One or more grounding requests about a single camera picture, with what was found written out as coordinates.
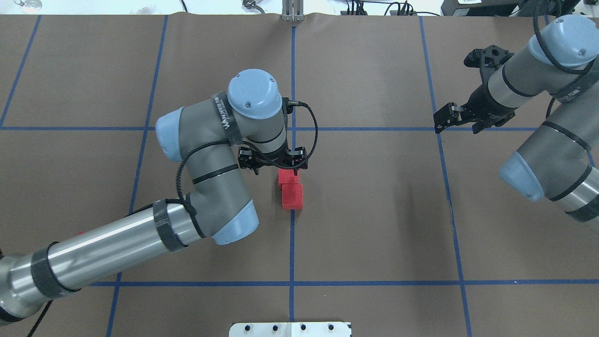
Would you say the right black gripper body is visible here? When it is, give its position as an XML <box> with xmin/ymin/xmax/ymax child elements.
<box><xmin>461</xmin><ymin>84</ymin><xmax>515</xmax><ymax>134</ymax></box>

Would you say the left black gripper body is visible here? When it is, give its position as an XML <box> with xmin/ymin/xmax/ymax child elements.
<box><xmin>238</xmin><ymin>143</ymin><xmax>309</xmax><ymax>171</ymax></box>

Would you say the red cube block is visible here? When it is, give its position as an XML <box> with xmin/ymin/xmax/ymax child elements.
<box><xmin>278</xmin><ymin>168</ymin><xmax>300</xmax><ymax>190</ymax></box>
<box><xmin>282</xmin><ymin>183</ymin><xmax>304</xmax><ymax>210</ymax></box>

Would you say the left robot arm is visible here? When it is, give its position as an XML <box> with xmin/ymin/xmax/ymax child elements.
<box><xmin>0</xmin><ymin>69</ymin><xmax>316</xmax><ymax>326</ymax></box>

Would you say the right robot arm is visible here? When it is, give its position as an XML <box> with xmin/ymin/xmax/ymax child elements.
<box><xmin>433</xmin><ymin>15</ymin><xmax>599</xmax><ymax>232</ymax></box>

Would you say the black box white label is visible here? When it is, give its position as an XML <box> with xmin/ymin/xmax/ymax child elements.
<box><xmin>440</xmin><ymin>0</ymin><xmax>520</xmax><ymax>17</ymax></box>

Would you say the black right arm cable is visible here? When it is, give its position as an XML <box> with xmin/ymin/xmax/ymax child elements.
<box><xmin>533</xmin><ymin>0</ymin><xmax>599</xmax><ymax>120</ymax></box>

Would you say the aluminium frame post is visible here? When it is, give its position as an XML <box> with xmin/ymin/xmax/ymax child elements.
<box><xmin>281</xmin><ymin>0</ymin><xmax>305</xmax><ymax>23</ymax></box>

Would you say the white camera pillar base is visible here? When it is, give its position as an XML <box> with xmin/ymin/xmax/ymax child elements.
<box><xmin>228</xmin><ymin>322</ymin><xmax>353</xmax><ymax>337</ymax></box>

